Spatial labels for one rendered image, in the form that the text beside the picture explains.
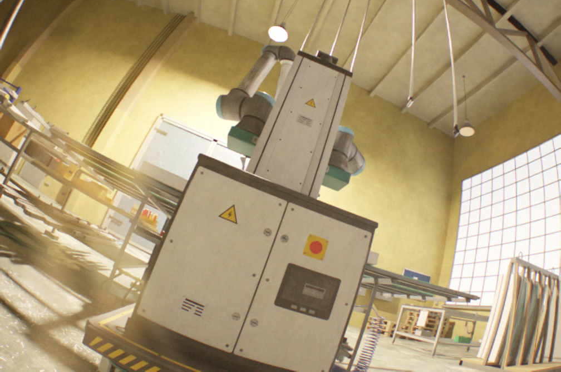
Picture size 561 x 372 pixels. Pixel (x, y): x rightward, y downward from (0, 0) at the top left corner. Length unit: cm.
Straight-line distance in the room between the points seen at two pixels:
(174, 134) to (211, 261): 831
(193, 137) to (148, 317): 824
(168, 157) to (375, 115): 749
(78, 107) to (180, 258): 1002
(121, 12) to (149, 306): 1288
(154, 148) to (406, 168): 866
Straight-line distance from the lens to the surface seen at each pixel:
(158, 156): 874
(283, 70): 195
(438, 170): 1201
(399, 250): 1002
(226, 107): 160
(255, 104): 152
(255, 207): 76
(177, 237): 76
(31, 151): 309
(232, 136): 141
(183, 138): 887
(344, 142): 154
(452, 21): 929
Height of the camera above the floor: 58
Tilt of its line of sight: 23 degrees up
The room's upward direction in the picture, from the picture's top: 21 degrees clockwise
